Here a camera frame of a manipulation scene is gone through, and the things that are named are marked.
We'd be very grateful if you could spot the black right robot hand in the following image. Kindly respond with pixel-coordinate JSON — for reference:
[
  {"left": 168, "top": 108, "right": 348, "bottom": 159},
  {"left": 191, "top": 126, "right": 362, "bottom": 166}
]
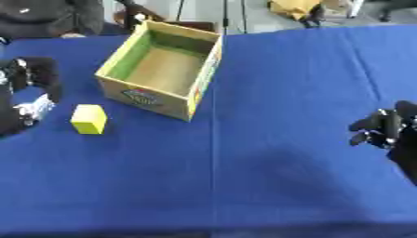
[{"left": 346, "top": 99, "right": 417, "bottom": 187}]

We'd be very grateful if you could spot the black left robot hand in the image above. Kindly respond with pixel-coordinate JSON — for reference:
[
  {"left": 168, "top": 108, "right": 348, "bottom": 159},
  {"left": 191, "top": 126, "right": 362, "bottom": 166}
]
[{"left": 0, "top": 56, "right": 64, "bottom": 138}]

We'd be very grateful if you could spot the open tan cardboard box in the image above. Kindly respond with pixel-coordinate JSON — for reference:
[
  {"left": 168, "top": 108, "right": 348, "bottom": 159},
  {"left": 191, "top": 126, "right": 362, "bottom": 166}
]
[{"left": 92, "top": 20, "right": 225, "bottom": 123}]

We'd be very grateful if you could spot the person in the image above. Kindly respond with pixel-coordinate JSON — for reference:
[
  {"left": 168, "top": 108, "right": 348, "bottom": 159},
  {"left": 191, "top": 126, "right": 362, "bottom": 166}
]
[{"left": 0, "top": 0, "right": 106, "bottom": 40}]

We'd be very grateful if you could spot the yellow-green block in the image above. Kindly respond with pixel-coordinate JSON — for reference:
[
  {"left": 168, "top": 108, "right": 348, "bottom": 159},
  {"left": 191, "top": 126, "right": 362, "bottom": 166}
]
[{"left": 70, "top": 104, "right": 110, "bottom": 135}]

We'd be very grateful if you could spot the brown chair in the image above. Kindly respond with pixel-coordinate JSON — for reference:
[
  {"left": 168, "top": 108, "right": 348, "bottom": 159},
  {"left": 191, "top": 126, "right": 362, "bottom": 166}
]
[{"left": 112, "top": 3, "right": 219, "bottom": 33}]

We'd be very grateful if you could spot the black tripod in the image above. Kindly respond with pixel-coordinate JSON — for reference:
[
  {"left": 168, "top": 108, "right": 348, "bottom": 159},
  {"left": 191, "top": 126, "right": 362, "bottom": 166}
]
[{"left": 174, "top": 0, "right": 249, "bottom": 35}]

